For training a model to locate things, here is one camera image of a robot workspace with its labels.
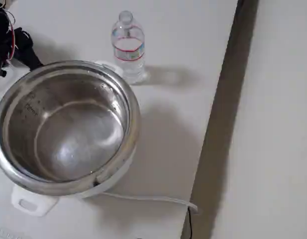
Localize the clear plastic water bottle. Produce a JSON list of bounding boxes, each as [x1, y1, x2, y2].
[[110, 10, 147, 85]]

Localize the white rice cooker body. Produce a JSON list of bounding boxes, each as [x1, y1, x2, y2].
[[10, 60, 138, 217]]

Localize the steel inner cooking pot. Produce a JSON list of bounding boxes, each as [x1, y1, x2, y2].
[[0, 60, 141, 197]]

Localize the red servo wires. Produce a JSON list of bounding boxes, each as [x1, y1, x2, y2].
[[4, 9, 18, 62]]

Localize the white power cord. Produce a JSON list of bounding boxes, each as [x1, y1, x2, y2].
[[101, 191, 200, 214]]

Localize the thin black cable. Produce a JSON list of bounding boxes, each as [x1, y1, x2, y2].
[[186, 206, 194, 239]]

